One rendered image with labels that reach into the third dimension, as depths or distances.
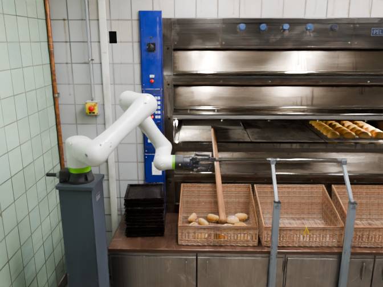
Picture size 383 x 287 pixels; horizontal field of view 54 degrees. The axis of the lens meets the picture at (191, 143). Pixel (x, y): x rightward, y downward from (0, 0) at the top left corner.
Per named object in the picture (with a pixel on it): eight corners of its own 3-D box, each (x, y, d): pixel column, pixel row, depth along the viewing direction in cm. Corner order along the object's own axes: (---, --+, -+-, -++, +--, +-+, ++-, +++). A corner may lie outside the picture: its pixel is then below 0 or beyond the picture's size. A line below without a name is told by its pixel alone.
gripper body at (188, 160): (184, 154, 242) (199, 154, 242) (184, 166, 244) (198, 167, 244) (183, 158, 235) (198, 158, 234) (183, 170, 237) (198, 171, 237)
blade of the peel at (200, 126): (243, 129, 335) (243, 126, 334) (182, 128, 336) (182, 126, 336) (239, 121, 370) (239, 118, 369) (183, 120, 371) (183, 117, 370)
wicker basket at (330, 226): (251, 215, 304) (252, 183, 296) (321, 215, 304) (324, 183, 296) (261, 247, 257) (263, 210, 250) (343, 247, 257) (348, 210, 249)
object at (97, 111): (88, 113, 287) (87, 99, 284) (101, 113, 287) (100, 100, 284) (85, 115, 280) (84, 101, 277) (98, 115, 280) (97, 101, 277)
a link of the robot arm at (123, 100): (123, 102, 211) (137, 87, 216) (110, 99, 220) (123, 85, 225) (140, 124, 223) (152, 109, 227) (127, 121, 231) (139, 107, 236)
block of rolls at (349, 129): (308, 122, 361) (308, 117, 360) (358, 123, 360) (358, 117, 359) (328, 139, 303) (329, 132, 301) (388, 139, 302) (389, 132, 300)
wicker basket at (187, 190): (180, 214, 306) (180, 182, 298) (249, 215, 304) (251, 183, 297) (176, 246, 259) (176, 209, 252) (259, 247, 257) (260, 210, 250)
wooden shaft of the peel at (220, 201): (226, 225, 162) (226, 218, 161) (219, 225, 162) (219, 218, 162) (214, 131, 327) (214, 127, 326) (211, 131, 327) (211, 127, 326)
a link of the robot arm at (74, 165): (77, 176, 197) (74, 141, 192) (63, 169, 207) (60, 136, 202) (99, 170, 206) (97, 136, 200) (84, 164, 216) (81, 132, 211)
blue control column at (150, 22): (167, 189, 507) (164, 22, 449) (179, 189, 506) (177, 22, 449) (148, 276, 321) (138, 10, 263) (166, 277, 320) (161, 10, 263)
